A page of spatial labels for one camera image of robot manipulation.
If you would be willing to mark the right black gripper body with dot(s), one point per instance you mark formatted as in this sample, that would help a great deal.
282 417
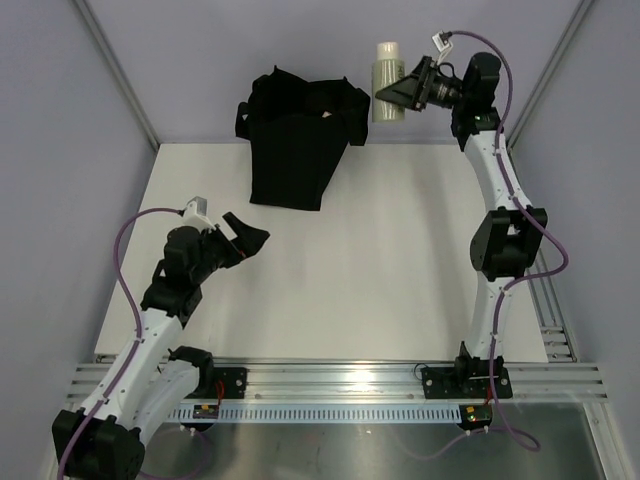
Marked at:
440 92

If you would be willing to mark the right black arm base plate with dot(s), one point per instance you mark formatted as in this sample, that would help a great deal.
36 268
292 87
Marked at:
449 383

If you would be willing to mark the aluminium frame post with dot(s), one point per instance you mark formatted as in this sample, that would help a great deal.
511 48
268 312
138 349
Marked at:
550 69
110 60

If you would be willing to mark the black canvas bag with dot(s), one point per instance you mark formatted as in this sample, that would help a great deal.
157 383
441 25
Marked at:
294 152

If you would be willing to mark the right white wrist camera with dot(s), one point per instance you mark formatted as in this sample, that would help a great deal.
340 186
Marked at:
443 45

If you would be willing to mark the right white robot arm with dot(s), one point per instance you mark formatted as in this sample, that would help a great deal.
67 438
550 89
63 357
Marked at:
507 240

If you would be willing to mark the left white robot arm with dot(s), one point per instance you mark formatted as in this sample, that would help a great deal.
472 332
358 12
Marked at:
106 437

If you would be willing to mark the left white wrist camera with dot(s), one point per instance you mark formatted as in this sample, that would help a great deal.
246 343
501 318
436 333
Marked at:
195 214

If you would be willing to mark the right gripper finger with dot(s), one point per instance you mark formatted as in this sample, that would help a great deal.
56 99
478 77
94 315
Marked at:
402 92
417 105

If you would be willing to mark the left aluminium frame post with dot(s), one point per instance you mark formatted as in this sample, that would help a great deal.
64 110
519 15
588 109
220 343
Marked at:
110 60

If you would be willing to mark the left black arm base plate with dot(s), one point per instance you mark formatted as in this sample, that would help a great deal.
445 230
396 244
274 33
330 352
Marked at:
229 383

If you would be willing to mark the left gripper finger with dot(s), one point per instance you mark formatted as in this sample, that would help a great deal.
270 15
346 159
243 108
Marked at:
249 240
238 251

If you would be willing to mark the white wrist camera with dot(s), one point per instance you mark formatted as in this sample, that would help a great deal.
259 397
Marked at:
195 214
443 45

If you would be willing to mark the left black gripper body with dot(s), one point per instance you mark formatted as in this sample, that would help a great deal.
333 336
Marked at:
213 247

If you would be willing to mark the right aluminium frame post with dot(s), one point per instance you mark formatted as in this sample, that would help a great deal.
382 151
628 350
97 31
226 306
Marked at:
550 69

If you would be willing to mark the green bottle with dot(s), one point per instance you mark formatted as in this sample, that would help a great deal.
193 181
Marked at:
387 69

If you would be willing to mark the white slotted cable duct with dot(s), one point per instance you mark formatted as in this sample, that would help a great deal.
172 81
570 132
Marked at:
321 414

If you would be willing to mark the aluminium front rail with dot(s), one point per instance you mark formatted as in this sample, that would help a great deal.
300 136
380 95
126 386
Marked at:
281 381

